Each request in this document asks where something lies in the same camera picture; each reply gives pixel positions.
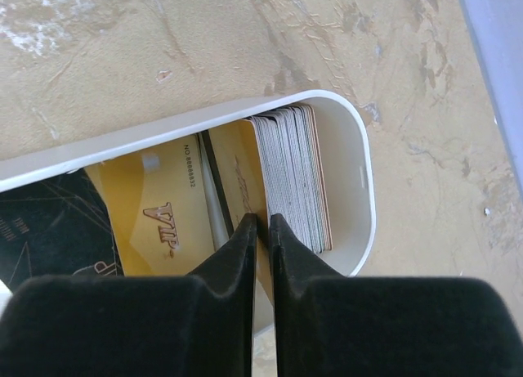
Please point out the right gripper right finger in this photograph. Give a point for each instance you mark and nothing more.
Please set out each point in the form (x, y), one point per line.
(327, 324)

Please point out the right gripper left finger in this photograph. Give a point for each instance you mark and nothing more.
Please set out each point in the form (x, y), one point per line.
(199, 324)

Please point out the white oblong plastic tray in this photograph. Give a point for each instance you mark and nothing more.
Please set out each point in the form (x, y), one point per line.
(344, 149)

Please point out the white credit card stack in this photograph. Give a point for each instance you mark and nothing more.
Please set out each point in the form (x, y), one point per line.
(293, 177)

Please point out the black card in tray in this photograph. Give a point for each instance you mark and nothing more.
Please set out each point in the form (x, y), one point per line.
(58, 226)

